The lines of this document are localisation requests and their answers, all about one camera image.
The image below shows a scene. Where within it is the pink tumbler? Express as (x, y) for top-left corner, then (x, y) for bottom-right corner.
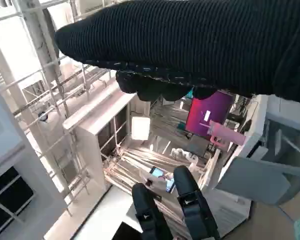
(206, 119), (247, 149)

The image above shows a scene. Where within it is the white metal scaffold frame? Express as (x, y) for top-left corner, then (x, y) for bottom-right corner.
(0, 0), (111, 218)

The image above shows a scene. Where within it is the round security camera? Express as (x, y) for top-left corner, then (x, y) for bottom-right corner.
(37, 111), (49, 124)

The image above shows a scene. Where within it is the phone with lit screen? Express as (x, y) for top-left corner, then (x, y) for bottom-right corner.
(149, 166), (176, 193)

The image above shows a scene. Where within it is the white open shelf cabinet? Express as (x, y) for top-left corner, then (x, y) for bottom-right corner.
(62, 93), (151, 198)

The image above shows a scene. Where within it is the glowing white light panel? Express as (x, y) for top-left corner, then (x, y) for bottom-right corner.
(130, 116), (151, 141)

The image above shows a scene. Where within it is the grey chair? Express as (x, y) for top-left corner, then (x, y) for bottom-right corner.
(216, 109), (300, 206)

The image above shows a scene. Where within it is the black knitted gloved right hand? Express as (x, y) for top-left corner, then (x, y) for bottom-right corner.
(53, 0), (300, 102)

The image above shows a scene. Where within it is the white unit with grille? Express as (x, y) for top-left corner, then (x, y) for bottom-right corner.
(199, 187), (253, 238)

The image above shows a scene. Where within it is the black left hand blue tape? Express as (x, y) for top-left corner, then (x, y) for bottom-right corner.
(131, 165), (221, 240)

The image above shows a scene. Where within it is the monitor with purple red screen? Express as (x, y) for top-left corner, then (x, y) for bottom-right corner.
(184, 91), (235, 137)

